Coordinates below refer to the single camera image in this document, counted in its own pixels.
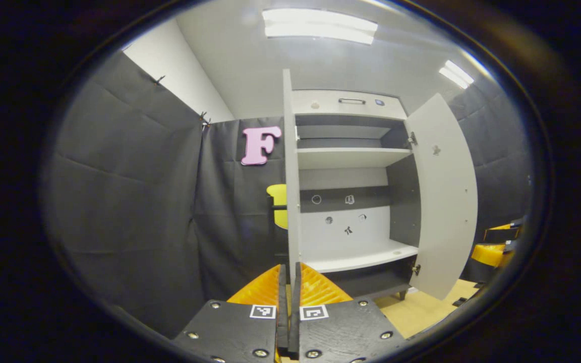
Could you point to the grey cabinet door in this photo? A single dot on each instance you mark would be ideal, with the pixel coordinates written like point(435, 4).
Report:
point(447, 212)
point(291, 201)

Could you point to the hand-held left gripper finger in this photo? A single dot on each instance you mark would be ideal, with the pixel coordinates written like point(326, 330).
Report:
point(294, 327)
point(282, 322)

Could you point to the small ceiling light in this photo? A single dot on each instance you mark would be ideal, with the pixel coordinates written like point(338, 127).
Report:
point(456, 74)

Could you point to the grey cabinet drawer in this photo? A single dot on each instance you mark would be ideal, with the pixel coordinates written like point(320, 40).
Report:
point(361, 112)

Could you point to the large ceiling light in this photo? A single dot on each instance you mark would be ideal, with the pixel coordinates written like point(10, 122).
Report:
point(321, 25)

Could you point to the grey double-door shoe cabinet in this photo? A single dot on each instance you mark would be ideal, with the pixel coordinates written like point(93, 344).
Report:
point(351, 156)

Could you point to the black backdrop cloth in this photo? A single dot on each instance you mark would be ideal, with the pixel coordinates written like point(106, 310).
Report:
point(129, 201)

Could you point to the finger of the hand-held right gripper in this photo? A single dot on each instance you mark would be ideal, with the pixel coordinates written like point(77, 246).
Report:
point(489, 254)
point(502, 234)

